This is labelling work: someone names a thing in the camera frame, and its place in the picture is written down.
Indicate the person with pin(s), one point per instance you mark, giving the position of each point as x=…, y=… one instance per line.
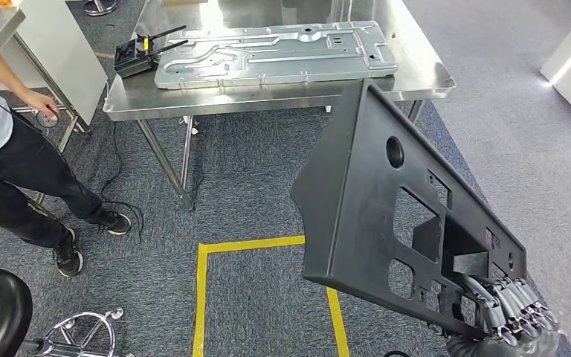
x=19, y=162

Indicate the black round button controller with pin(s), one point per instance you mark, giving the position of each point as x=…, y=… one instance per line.
x=49, y=124

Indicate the person's left forearm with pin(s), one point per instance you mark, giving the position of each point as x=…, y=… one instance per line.
x=0, y=64

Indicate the small orange object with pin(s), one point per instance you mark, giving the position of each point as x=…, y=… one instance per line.
x=4, y=2

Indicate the stainless steel workbench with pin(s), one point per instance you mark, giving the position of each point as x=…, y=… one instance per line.
x=266, y=98

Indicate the white side table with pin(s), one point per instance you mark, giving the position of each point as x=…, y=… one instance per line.
x=59, y=59

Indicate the black plastic plate bracket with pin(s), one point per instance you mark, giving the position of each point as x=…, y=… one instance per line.
x=354, y=222

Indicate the round chrome base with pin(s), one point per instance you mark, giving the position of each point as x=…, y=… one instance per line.
x=99, y=7

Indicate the black device with antennas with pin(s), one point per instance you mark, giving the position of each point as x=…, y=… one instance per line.
x=130, y=61

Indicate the person's left hand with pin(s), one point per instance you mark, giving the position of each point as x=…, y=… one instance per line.
x=39, y=104

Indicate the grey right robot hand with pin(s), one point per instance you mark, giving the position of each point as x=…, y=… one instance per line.
x=507, y=340

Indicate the stamped sheet metal panel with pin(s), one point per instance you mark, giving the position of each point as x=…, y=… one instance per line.
x=275, y=64

